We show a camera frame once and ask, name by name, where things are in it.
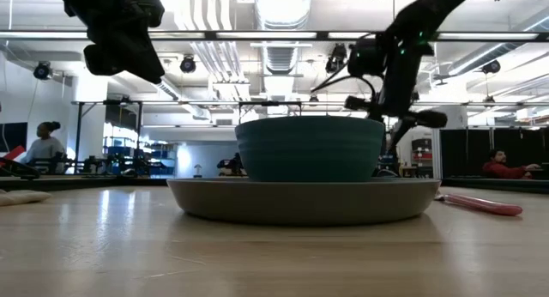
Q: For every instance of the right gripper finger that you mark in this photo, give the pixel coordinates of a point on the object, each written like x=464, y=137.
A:
x=396, y=136

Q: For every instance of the red flat object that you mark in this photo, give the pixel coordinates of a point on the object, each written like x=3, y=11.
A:
x=15, y=153

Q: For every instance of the silver ceiling duct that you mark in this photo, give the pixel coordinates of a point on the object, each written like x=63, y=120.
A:
x=281, y=9

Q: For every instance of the black overhead frame bar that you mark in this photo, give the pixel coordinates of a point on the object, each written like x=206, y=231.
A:
x=323, y=35

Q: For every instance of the teal green bowl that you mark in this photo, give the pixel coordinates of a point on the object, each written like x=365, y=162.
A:
x=309, y=151

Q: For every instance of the black aluminium table frame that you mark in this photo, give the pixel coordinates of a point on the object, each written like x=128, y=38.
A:
x=86, y=182

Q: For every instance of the black room partition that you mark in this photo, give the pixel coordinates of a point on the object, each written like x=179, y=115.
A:
x=467, y=151

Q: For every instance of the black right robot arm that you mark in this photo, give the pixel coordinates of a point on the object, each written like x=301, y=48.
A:
x=429, y=13

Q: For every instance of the grey round plate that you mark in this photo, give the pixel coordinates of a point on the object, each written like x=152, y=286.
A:
x=300, y=202

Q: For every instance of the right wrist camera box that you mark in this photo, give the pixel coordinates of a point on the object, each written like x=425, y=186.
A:
x=366, y=58

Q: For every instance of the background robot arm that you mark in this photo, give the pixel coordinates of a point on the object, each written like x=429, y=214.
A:
x=233, y=165

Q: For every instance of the black ceiling spotlight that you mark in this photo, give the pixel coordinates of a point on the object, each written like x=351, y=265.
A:
x=42, y=70
x=336, y=56
x=188, y=64
x=491, y=67

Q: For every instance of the person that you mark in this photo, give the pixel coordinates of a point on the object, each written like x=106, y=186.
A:
x=499, y=170
x=45, y=149

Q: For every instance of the beige cloth napkin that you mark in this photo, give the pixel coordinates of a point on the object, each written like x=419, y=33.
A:
x=21, y=197

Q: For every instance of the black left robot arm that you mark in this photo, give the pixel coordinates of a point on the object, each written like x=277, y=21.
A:
x=107, y=7

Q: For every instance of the black background rig frame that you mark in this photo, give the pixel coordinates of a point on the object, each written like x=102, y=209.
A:
x=78, y=134

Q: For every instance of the blue storage shelves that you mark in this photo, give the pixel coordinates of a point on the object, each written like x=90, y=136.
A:
x=156, y=159

